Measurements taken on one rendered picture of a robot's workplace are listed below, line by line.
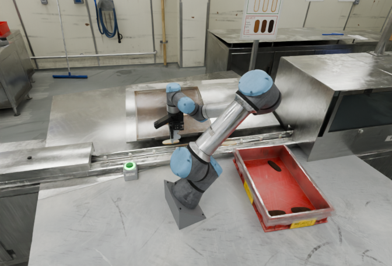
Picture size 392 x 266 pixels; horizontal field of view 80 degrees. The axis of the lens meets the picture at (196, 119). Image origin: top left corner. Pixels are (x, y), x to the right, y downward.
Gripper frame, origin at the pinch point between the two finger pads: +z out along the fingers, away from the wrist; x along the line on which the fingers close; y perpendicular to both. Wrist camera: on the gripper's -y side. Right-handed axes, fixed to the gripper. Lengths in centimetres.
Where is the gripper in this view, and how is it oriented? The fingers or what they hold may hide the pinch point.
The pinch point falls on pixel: (170, 139)
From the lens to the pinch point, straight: 139.4
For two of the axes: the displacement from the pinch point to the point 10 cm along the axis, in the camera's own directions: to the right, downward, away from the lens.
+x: -2.2, -5.4, 8.1
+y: 9.7, -0.9, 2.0
